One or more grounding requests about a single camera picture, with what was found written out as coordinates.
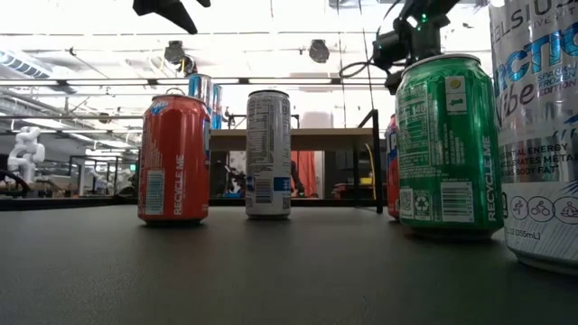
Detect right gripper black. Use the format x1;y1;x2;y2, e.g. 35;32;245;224
408;12;443;64

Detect white Celsius energy drink can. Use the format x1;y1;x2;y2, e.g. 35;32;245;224
489;0;578;276
245;88;293;221

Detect small wooden shelf black legs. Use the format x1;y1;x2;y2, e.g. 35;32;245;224
210;107;385;214

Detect green soda can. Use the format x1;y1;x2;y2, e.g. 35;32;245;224
395;53;505;238

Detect red soda can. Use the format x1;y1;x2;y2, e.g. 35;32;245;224
137;88;212;226
384;114;402;222

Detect orange hanging cloth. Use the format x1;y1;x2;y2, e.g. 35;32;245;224
291;151;320;199

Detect black table mat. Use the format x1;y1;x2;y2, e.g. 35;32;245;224
0;205;578;325

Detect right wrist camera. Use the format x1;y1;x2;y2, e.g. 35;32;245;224
372;29;413;70

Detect black ceiling camera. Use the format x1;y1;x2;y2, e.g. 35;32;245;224
163;40;199;78
308;39;331;64

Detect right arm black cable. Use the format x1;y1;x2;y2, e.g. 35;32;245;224
338;0;406;79

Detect black hanging cable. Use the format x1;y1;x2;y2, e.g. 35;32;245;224
359;0;376;112

